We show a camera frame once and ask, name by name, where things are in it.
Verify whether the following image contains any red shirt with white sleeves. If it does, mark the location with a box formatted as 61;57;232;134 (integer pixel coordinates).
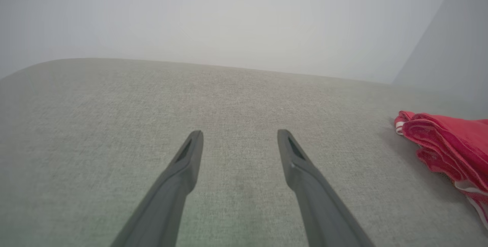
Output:
394;111;488;229

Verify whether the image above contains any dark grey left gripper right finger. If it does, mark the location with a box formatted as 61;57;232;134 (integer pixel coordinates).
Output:
277;129;376;247

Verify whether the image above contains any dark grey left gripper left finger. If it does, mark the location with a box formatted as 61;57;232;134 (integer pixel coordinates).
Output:
111;130;204;247

